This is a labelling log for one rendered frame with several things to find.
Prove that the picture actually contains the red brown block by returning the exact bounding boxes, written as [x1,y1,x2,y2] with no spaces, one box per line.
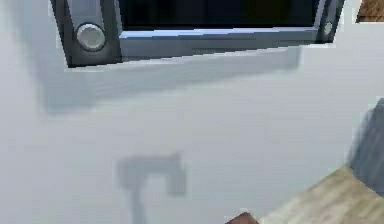
[224,211,261,224]

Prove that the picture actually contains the brown wooden framed picture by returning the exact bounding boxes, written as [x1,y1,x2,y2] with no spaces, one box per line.
[355,0,384,24]

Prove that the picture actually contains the grey framed television set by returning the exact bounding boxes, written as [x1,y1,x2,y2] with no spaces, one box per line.
[49,0,346,69]

